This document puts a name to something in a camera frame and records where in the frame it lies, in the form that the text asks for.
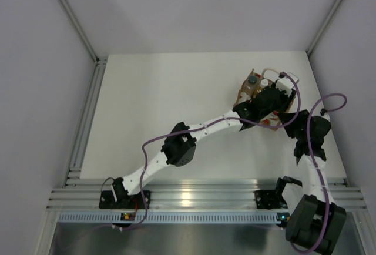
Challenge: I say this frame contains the amber bottle white cap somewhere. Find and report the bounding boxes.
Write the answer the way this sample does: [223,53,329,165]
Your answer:
[259,79,269,89]

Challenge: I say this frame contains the clear jar grey lid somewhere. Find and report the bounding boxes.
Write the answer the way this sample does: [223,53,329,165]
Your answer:
[242,75,259,97]

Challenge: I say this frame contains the burlap watermelon canvas bag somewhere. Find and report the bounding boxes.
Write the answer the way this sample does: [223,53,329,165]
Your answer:
[233,68,296,131]

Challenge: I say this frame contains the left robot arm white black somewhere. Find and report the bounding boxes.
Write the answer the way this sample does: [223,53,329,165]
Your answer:
[99,85,301,209]

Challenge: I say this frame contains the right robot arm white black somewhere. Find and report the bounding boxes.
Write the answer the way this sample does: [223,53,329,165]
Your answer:
[273,110,347,254]

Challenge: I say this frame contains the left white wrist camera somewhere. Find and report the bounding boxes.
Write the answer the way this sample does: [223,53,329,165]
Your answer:
[275,72,299,96]

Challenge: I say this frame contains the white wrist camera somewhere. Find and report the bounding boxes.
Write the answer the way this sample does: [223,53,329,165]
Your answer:
[275,72,299,96]
[320,108,331,123]

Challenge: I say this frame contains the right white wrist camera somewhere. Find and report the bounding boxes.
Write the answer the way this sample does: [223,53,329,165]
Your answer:
[320,108,331,123]

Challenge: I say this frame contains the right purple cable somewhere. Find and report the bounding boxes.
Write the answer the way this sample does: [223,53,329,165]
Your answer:
[290,92,350,253]

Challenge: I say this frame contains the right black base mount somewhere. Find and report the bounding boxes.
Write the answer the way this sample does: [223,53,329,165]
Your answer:
[254,190,287,210]

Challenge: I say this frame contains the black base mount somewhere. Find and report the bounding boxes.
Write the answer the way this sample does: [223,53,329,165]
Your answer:
[254,190,287,210]
[99,190,151,210]

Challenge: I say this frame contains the right aluminium frame post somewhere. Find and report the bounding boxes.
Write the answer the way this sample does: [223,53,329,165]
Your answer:
[305,0,345,58]

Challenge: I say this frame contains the aluminium frame post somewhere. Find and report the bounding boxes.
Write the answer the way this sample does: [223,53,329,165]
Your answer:
[58,0,98,63]
[305,0,345,58]

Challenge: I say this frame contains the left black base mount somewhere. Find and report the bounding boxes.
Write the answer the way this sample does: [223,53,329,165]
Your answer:
[99,190,151,210]

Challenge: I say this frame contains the left side aluminium rail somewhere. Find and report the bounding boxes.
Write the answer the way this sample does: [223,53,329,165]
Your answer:
[61,56,108,187]

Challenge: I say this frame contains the aluminium rail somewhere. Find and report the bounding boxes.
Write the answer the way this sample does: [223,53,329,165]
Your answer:
[45,178,368,210]
[61,56,108,187]

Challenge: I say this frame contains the grey slotted cable duct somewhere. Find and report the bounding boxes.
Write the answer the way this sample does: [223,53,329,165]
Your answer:
[58,212,290,224]

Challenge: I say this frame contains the aluminium front rail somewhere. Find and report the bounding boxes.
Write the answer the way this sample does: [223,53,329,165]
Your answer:
[45,178,368,210]

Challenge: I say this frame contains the left aluminium frame post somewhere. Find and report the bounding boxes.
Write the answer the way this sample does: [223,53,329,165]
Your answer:
[58,0,98,63]

